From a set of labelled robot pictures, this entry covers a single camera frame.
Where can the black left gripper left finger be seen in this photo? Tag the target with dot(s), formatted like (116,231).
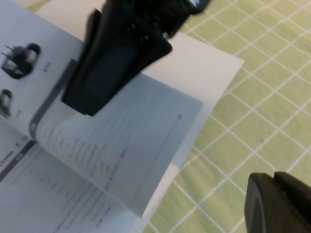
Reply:
(262,208)

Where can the white product booklet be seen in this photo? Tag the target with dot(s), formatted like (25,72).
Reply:
(97,157)

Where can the green checkered tablecloth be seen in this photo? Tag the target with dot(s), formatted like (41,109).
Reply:
(255,109)

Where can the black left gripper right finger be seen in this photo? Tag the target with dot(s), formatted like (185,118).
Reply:
(298,208)

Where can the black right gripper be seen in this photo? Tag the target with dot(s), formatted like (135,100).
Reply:
(158,12)

